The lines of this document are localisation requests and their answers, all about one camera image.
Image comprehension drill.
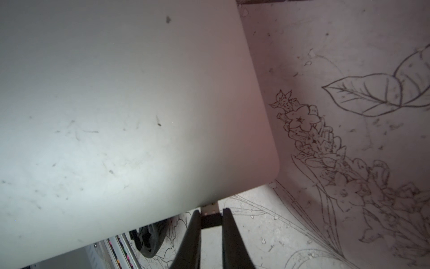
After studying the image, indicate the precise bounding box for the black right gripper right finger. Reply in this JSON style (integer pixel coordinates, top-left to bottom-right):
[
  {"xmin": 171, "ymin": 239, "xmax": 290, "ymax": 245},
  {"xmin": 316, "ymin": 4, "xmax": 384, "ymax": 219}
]
[{"xmin": 222, "ymin": 208, "xmax": 255, "ymax": 269}]

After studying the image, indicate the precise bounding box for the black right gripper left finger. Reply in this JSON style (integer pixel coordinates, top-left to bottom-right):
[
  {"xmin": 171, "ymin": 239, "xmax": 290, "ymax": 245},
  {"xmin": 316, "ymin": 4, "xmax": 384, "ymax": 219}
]
[{"xmin": 170, "ymin": 210, "xmax": 202, "ymax": 269}]

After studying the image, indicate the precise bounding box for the black wireless mouse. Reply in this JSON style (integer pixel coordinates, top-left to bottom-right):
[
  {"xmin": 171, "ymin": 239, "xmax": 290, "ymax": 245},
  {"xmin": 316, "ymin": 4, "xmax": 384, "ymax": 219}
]
[{"xmin": 129, "ymin": 219, "xmax": 169, "ymax": 258}]

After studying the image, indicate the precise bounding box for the silver laptop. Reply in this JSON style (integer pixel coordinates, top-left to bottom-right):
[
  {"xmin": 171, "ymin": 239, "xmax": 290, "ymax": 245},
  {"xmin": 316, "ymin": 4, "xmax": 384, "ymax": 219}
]
[{"xmin": 1, "ymin": 1, "xmax": 280, "ymax": 269}]

